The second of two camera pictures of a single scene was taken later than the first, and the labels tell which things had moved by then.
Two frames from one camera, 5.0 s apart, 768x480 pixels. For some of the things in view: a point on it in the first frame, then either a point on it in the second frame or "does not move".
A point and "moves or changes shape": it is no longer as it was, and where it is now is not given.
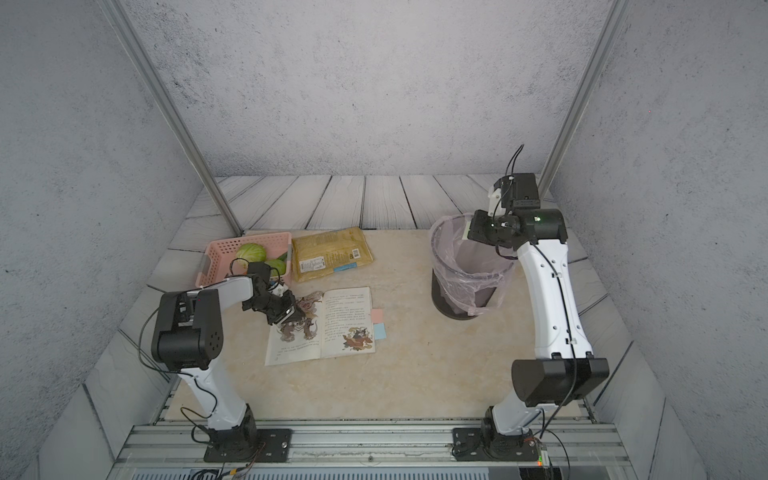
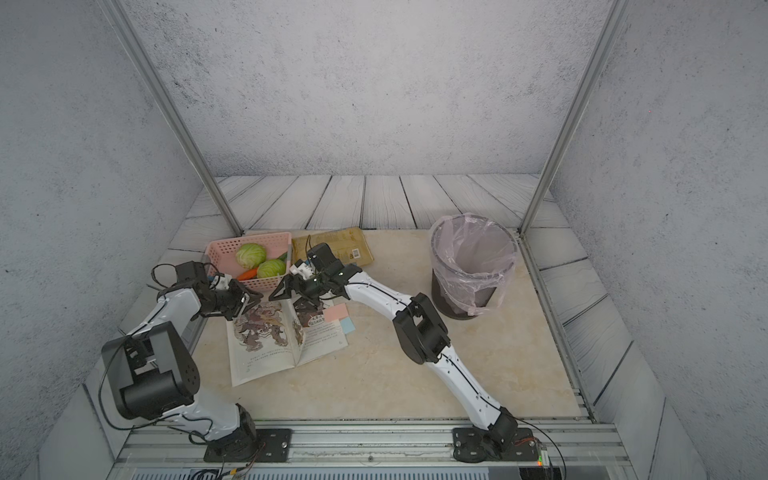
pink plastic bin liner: (471, 276) does not move
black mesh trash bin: (465, 272) does not move
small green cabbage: (278, 267) does not move
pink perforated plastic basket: (218, 256) does not move
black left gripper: (289, 309) → (241, 297)
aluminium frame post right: (584, 92) does not move
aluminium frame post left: (119, 17) does not move
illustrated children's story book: (335, 324) moves or changes shape
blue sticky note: (379, 331) → (347, 325)
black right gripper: (476, 232) → (301, 299)
